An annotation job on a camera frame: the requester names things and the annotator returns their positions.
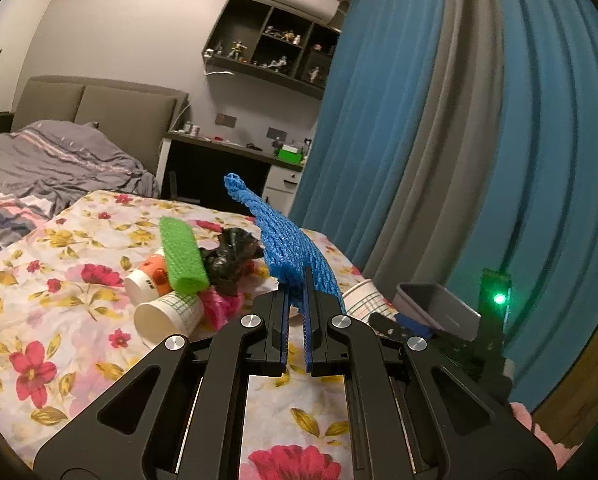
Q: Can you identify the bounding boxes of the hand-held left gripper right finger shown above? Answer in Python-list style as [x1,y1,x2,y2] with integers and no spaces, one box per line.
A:
[301,265,560,480]

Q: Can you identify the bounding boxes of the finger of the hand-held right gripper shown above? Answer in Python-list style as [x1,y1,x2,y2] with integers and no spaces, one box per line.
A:
[369,311,435,342]

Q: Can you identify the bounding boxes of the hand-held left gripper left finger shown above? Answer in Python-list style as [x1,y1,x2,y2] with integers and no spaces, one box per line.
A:
[33,289,291,480]

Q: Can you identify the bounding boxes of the paper cup with grid lines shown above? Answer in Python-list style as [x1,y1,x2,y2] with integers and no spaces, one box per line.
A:
[339,280,400,324]
[134,290,206,349]

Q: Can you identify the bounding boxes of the grey plastic bin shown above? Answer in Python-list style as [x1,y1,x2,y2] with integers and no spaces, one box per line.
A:
[394,282,481,342]

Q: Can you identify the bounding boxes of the pink plastic bag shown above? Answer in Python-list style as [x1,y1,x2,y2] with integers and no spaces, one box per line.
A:
[201,287,245,332]

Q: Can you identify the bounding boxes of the blue foam net sleeve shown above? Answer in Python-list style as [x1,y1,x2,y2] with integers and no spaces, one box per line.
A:
[224,172,347,317]

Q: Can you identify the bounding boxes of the black plastic bag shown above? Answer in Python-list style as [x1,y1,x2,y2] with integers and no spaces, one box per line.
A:
[199,227,263,297]

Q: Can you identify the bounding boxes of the green foam net sleeve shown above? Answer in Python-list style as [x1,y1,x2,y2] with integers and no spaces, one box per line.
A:
[159,216,211,295]

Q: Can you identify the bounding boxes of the paper cup with orange print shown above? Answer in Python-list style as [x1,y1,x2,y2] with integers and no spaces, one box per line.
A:
[125,255,173,306]

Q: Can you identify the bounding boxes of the white drawer cabinet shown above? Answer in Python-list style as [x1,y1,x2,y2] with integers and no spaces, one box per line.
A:
[263,162,303,212]

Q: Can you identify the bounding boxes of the green box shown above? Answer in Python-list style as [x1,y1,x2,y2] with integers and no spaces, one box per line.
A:
[278,144,306,167]

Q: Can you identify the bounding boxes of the grey curtain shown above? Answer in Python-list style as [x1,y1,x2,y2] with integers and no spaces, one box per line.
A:
[364,0,512,291]

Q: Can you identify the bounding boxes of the dark desk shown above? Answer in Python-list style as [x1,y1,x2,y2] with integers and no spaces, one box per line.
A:
[161,130,307,211]

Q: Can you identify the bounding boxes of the blue curtain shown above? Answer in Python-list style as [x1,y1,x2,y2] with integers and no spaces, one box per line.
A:
[441,0,598,411]
[289,0,447,271]

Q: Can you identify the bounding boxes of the floral tablecloth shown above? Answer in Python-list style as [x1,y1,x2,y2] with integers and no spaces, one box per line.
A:
[0,190,580,480]

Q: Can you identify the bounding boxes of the grey padded headboard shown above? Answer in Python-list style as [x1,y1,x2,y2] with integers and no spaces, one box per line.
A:
[11,75,190,171]

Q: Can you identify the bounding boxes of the row of toy figures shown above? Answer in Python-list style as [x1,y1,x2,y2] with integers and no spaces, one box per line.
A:
[205,27,335,83]

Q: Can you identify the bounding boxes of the grey striped quilt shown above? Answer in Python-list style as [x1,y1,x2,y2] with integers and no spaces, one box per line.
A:
[0,120,161,261]

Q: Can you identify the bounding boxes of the dark wall shelf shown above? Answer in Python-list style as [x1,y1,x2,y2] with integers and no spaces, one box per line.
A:
[201,0,341,100]

